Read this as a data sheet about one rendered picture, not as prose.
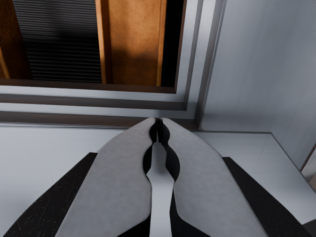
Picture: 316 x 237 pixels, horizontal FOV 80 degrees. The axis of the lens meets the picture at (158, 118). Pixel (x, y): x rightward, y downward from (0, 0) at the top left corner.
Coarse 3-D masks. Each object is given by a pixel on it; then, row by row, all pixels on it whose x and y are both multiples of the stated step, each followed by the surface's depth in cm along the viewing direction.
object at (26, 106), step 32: (192, 0) 12; (192, 32) 13; (192, 64) 13; (0, 96) 15; (32, 96) 15; (64, 96) 15; (96, 96) 15; (128, 96) 15; (160, 96) 15; (192, 96) 14; (128, 128) 13; (192, 128) 14
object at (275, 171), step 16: (272, 144) 14; (272, 160) 15; (288, 160) 15; (256, 176) 16; (272, 176) 16; (288, 176) 16; (272, 192) 17; (288, 192) 17; (304, 192) 17; (288, 208) 18
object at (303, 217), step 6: (312, 192) 17; (312, 198) 17; (306, 204) 18; (312, 204) 18; (300, 210) 18; (306, 210) 18; (312, 210) 18; (300, 216) 18; (306, 216) 19; (312, 216) 19; (300, 222) 19; (306, 222) 19
